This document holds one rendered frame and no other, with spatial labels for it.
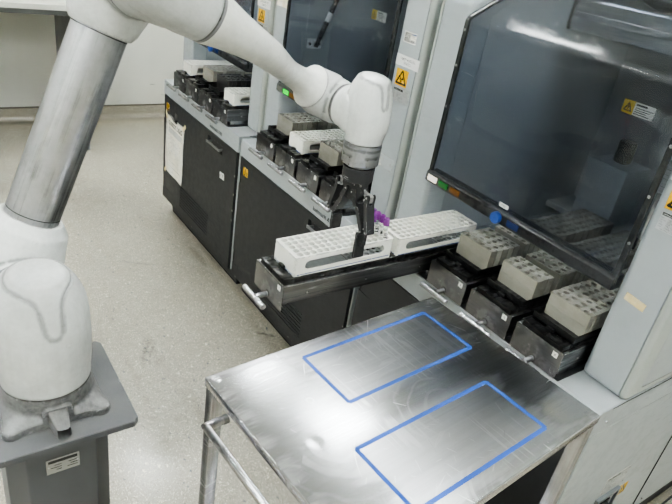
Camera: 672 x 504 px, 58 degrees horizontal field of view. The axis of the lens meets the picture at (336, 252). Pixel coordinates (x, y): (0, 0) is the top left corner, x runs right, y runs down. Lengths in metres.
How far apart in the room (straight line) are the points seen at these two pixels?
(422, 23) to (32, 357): 1.27
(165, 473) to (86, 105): 1.23
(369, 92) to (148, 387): 1.41
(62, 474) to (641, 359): 1.19
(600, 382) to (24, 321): 1.19
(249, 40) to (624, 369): 1.03
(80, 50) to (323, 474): 0.82
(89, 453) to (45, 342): 0.28
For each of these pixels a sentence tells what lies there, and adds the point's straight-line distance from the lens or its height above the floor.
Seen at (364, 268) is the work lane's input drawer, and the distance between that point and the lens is 1.55.
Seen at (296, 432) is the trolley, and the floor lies 0.82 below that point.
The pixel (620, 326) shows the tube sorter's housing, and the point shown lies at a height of 0.89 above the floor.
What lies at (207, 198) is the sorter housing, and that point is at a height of 0.34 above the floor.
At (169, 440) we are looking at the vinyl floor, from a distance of 2.16.
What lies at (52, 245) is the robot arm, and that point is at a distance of 1.27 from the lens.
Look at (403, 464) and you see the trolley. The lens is 1.04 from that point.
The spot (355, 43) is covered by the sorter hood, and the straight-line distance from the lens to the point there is 2.00.
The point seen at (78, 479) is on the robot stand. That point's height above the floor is 0.55.
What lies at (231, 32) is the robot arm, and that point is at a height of 1.37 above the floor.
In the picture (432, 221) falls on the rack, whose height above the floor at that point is 0.86.
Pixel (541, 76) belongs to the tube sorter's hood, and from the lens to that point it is 1.50.
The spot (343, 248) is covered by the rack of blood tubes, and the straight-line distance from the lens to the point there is 1.49.
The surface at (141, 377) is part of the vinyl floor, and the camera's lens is 2.38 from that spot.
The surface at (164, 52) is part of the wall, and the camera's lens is 4.99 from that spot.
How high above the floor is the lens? 1.56
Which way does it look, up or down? 28 degrees down
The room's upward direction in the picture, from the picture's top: 10 degrees clockwise
